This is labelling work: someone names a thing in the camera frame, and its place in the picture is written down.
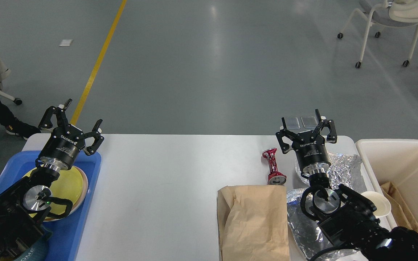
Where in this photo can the cream plastic bin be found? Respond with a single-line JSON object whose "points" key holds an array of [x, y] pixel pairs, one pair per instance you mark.
{"points": [[395, 161]]}

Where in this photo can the crumpled aluminium foil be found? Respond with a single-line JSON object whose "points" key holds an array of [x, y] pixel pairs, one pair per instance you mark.
{"points": [[344, 169]]}

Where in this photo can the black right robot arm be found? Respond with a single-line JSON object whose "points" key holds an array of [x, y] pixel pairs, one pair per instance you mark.
{"points": [[345, 217]]}

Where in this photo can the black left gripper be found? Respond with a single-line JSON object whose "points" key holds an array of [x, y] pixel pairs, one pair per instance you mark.
{"points": [[63, 146]]}

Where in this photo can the brown paper bag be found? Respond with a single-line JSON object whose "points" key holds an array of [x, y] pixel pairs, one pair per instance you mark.
{"points": [[252, 223]]}

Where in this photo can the brown paper in bin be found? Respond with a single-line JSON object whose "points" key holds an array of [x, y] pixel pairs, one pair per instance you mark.
{"points": [[400, 210]]}

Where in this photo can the crushed red can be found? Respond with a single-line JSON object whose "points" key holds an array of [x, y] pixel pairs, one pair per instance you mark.
{"points": [[274, 176]]}

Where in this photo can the white chair leg with caster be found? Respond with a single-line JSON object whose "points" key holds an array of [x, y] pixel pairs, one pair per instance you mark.
{"points": [[17, 101]]}

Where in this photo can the blue plastic tray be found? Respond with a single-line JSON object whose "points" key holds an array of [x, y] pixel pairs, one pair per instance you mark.
{"points": [[64, 243]]}

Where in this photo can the white paper cup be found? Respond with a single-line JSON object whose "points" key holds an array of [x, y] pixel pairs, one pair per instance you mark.
{"points": [[382, 204]]}

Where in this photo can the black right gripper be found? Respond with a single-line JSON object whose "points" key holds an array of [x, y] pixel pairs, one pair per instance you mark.
{"points": [[310, 149]]}

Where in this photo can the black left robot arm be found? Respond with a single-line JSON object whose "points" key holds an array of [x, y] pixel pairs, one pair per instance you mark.
{"points": [[20, 228]]}

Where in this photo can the yellow plate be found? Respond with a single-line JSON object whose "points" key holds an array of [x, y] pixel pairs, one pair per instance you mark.
{"points": [[32, 201]]}

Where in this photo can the teal mug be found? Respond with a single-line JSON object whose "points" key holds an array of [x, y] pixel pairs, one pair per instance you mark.
{"points": [[37, 252]]}

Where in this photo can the white office chair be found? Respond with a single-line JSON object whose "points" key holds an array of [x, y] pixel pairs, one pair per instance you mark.
{"points": [[388, 14]]}

